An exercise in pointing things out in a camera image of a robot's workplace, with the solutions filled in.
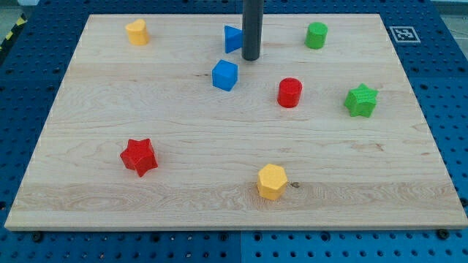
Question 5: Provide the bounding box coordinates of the blue cube block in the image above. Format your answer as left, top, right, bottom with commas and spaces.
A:
212, 60, 238, 91

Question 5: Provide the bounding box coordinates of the yellow hexagon block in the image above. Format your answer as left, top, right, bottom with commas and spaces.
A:
257, 164, 288, 200

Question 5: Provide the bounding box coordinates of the red cylinder block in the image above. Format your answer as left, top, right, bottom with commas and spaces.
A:
277, 77, 303, 108

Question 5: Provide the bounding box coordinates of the light wooden board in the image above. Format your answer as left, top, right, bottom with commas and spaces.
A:
5, 14, 467, 232

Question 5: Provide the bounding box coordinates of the blue triangle block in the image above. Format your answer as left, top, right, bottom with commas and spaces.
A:
224, 26, 243, 53

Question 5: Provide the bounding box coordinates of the red star block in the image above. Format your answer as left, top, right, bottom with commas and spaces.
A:
120, 138, 158, 177

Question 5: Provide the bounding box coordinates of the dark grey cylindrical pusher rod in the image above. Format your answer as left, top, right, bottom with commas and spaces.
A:
242, 0, 264, 61

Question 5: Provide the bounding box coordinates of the green cylinder block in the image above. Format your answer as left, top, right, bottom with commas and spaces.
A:
304, 22, 328, 49

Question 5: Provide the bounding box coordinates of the green star block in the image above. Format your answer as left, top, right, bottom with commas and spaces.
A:
344, 83, 379, 118

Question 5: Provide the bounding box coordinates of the yellow heart block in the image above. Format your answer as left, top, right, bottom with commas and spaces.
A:
125, 18, 149, 45

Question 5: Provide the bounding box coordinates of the white fiducial marker tag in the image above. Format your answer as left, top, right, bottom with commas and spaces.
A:
390, 26, 420, 43

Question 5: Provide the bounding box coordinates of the black bolt front left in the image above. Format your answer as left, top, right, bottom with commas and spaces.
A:
31, 232, 44, 243

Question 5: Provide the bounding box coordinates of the black bolt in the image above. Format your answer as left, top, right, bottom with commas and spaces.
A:
31, 232, 44, 243
436, 229, 450, 240

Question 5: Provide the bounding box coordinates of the black bolt front right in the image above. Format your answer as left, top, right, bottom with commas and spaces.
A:
436, 229, 450, 240

